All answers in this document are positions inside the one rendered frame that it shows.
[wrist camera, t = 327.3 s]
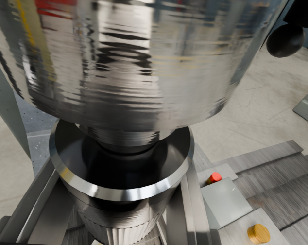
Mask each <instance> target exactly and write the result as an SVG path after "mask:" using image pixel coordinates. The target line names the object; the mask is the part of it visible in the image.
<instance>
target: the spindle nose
mask: <svg viewBox="0 0 308 245"><path fill-rule="evenodd" d="M288 2H289V0H0V68H1V70H2V72H3V74H4V76H5V78H6V80H7V81H8V83H9V85H10V86H11V88H12V89H13V90H14V91H15V92H16V93H17V94H18V95H19V96H20V97H21V98H22V99H24V100H25V101H26V102H28V103H29V104H31V105H33V106H34V107H36V108H38V109H39V110H41V111H43V112H45V113H47V114H50V115H52V116H55V117H57V118H60V119H63V120H65V121H68V122H71V123H75V124H79V125H83V126H88V127H93V128H98V129H104V130H112V131H122V132H155V131H165V130H172V129H178V128H182V127H187V126H190V125H194V124H197V123H200V122H202V121H205V120H207V119H209V118H211V117H213V116H214V115H216V114H217V113H219V112H220V111H221V110H223V109H224V108H225V107H226V106H227V104H228V103H229V102H230V100H231V98H232V97H233V95H234V93H235V92H236V90H237V88H238V87H239V85H240V83H241V81H242V80H243V78H244V76H245V75H246V73H247V71H248V69H249V68H250V66H251V64H252V63H253V61H254V59H255V58H256V56H257V54H258V53H259V51H260V49H261V47H262V46H263V44H264V42H265V41H266V39H267V37H268V36H269V34H270V32H271V31H272V29H273V27H274V26H275V24H276V22H277V21H278V19H279V17H280V16H281V14H282V12H283V10H284V9H285V7H286V5H287V4H288Z"/></svg>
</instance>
